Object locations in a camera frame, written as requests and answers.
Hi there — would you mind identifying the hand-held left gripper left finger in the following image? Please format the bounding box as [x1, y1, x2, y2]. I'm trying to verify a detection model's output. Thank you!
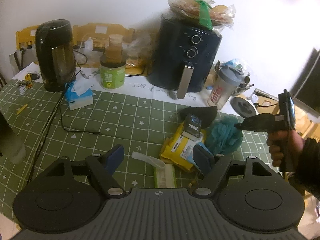
[44, 144, 127, 198]

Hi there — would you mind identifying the dark blue air fryer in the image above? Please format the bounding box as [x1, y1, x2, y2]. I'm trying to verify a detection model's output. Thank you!
[146, 14, 223, 100]

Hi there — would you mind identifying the white round lid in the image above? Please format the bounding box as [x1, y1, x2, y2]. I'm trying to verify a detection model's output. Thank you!
[230, 96, 258, 118]

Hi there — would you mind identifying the green white packet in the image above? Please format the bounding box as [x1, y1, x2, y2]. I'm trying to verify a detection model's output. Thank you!
[153, 164, 177, 188]

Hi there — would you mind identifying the wooden chair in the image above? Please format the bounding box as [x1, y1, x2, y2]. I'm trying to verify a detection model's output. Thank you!
[72, 22, 135, 47]
[252, 89, 320, 140]
[15, 26, 40, 51]

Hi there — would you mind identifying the green checked tablecloth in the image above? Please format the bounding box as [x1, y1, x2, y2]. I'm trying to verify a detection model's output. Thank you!
[0, 79, 287, 222]

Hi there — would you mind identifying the person's right hand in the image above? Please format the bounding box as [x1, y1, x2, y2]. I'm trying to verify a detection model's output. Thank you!
[266, 131, 306, 167]

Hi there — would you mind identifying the bunch of keys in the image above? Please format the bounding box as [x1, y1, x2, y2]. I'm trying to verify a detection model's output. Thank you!
[16, 72, 40, 89]

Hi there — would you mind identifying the green plastic strip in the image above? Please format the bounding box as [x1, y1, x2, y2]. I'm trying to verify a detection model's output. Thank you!
[198, 0, 214, 30]

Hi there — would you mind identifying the black tissue packet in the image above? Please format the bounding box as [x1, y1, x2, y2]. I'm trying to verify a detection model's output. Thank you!
[182, 114, 202, 139]

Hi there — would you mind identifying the brown jar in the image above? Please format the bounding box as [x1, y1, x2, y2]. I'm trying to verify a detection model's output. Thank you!
[104, 34, 124, 64]

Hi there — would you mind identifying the teal bath loofah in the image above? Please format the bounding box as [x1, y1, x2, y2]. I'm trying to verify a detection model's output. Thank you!
[205, 116, 244, 155]

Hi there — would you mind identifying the shaker bottle with grey lid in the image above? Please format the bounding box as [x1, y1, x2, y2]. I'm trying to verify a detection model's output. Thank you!
[207, 66, 244, 111]

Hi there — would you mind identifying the blue plastic bag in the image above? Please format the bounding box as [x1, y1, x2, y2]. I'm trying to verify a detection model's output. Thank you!
[220, 59, 247, 75]

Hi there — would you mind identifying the person's right forearm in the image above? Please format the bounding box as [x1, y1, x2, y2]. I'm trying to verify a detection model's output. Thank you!
[285, 137, 320, 202]

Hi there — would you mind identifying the yellow wipes packet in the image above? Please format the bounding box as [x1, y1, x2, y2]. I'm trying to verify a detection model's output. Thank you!
[160, 124, 208, 172]

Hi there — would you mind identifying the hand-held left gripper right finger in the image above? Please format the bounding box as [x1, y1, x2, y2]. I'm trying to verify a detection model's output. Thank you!
[192, 144, 275, 197]

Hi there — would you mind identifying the green label jar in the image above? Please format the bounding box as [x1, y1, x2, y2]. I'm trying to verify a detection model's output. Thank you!
[99, 55, 126, 90]

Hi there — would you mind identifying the clear bag of bread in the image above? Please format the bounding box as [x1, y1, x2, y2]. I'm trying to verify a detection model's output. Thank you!
[124, 33, 151, 70]

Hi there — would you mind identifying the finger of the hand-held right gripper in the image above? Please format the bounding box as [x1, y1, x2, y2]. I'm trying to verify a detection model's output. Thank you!
[234, 119, 252, 131]

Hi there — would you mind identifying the black electric kettle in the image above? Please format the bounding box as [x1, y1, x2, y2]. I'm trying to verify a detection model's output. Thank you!
[35, 19, 77, 93]

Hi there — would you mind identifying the white paper sheet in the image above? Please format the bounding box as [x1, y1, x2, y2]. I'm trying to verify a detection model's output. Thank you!
[11, 61, 241, 117]

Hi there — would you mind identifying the black cloth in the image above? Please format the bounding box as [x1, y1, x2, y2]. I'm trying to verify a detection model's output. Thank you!
[178, 106, 218, 130]

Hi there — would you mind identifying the black framed panel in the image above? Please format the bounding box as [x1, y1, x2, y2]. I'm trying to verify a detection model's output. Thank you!
[290, 47, 320, 111]

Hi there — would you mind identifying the black cable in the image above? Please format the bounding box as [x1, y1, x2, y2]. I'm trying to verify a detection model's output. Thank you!
[29, 65, 102, 181]

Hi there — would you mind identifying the white plastic scoop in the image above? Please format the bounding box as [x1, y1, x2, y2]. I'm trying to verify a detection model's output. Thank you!
[132, 152, 166, 169]

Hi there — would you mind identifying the white tote bag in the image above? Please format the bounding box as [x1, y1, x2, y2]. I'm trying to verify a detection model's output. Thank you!
[9, 46, 38, 75]

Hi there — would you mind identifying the blue white tissue pack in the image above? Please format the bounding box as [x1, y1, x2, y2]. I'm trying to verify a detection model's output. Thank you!
[65, 80, 94, 111]

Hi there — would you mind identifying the bag of flatbreads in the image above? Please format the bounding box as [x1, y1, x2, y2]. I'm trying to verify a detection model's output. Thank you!
[168, 0, 237, 32]

